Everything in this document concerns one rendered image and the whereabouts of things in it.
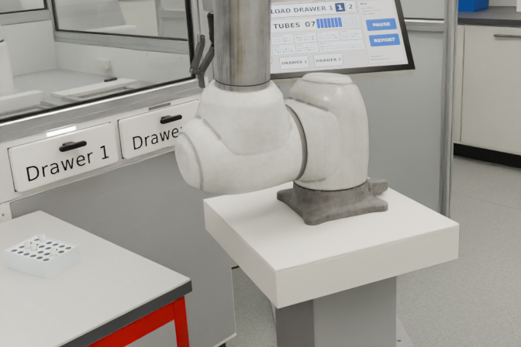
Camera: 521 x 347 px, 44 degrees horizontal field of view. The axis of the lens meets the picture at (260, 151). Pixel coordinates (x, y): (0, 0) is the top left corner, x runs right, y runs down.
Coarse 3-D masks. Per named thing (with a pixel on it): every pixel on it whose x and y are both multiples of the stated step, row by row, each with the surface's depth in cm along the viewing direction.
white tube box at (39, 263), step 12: (36, 240) 137; (48, 240) 136; (12, 252) 131; (24, 252) 131; (36, 252) 130; (48, 252) 130; (60, 252) 131; (72, 252) 131; (12, 264) 131; (24, 264) 129; (36, 264) 127; (48, 264) 126; (60, 264) 128; (72, 264) 131; (36, 276) 128; (48, 276) 126
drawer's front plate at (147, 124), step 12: (168, 108) 187; (180, 108) 190; (192, 108) 194; (120, 120) 177; (132, 120) 179; (144, 120) 182; (156, 120) 185; (180, 120) 191; (120, 132) 178; (132, 132) 179; (144, 132) 182; (156, 132) 185; (132, 144) 180; (144, 144) 183; (156, 144) 186; (168, 144) 189; (132, 156) 181
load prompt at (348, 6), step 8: (352, 0) 217; (272, 8) 214; (280, 8) 215; (288, 8) 215; (296, 8) 215; (304, 8) 215; (312, 8) 215; (320, 8) 215; (328, 8) 215; (336, 8) 215; (344, 8) 215; (352, 8) 216; (272, 16) 213; (280, 16) 213; (288, 16) 213; (296, 16) 214
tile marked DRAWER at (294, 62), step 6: (282, 60) 207; (288, 60) 207; (294, 60) 207; (300, 60) 207; (306, 60) 207; (282, 66) 206; (288, 66) 206; (294, 66) 206; (300, 66) 206; (306, 66) 206
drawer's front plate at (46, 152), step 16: (96, 128) 171; (112, 128) 174; (32, 144) 159; (48, 144) 162; (96, 144) 172; (112, 144) 175; (16, 160) 156; (32, 160) 159; (48, 160) 162; (64, 160) 166; (96, 160) 172; (112, 160) 176; (16, 176) 157; (32, 176) 160; (48, 176) 163; (64, 176) 166
